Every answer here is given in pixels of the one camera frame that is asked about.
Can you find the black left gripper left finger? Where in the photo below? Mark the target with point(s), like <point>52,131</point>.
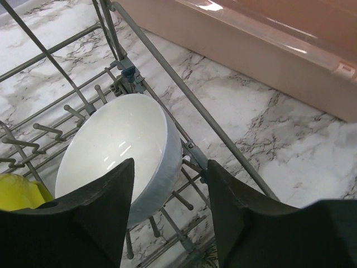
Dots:
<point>85,228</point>

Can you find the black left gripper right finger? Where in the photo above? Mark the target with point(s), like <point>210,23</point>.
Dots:
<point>254,230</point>

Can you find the grey wire dish rack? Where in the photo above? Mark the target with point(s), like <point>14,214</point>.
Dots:
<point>192,156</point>

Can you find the yellow green round bowl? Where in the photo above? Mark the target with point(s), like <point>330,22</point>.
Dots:
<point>17,192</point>

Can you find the pale blue white bowl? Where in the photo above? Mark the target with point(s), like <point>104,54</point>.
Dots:
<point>131,126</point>

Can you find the pink translucent plastic storage box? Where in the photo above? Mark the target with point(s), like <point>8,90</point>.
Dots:
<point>306,49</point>

